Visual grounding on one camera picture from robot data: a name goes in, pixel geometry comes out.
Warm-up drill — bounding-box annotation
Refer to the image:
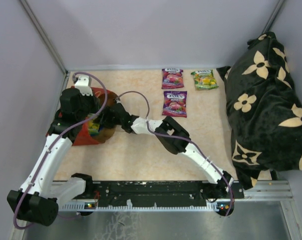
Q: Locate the purple berries candy packet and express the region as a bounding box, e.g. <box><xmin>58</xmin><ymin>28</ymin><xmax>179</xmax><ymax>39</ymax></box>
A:
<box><xmin>162</xmin><ymin>90</ymin><xmax>187</xmax><ymax>118</ymax></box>
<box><xmin>162</xmin><ymin>68</ymin><xmax>184</xmax><ymax>89</ymax></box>

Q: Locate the green snack packet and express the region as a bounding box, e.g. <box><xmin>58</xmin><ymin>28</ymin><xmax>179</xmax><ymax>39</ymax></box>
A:
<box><xmin>191</xmin><ymin>69</ymin><xmax>218</xmax><ymax>91</ymax></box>

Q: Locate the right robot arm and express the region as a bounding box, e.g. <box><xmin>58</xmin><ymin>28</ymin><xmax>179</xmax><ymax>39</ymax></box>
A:
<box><xmin>98</xmin><ymin>102</ymin><xmax>234</xmax><ymax>199</ymax></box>

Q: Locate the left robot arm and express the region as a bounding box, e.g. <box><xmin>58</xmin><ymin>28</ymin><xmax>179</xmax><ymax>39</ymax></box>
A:
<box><xmin>7</xmin><ymin>88</ymin><xmax>101</xmax><ymax>230</ymax></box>

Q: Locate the black floral blanket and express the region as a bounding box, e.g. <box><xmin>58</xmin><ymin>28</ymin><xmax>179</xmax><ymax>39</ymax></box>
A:
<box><xmin>217</xmin><ymin>31</ymin><xmax>302</xmax><ymax>190</ymax></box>

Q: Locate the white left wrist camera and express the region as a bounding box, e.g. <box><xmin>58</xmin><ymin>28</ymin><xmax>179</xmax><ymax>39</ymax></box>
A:
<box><xmin>74</xmin><ymin>75</ymin><xmax>93</xmax><ymax>96</ymax></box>

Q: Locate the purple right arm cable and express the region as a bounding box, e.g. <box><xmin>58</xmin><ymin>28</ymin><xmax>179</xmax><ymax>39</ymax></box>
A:
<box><xmin>115</xmin><ymin>90</ymin><xmax>235</xmax><ymax>217</ymax></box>

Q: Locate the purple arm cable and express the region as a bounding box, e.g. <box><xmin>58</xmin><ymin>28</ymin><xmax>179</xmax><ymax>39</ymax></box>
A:
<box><xmin>115</xmin><ymin>90</ymin><xmax>235</xmax><ymax>217</ymax></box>
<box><xmin>13</xmin><ymin>71</ymin><xmax>109</xmax><ymax>230</ymax></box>

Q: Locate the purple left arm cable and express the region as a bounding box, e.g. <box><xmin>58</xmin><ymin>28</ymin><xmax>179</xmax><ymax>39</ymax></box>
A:
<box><xmin>13</xmin><ymin>71</ymin><xmax>109</xmax><ymax>230</ymax></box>

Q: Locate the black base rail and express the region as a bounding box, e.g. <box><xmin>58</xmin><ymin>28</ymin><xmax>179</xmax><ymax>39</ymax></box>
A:
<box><xmin>75</xmin><ymin>180</ymin><xmax>244</xmax><ymax>208</ymax></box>

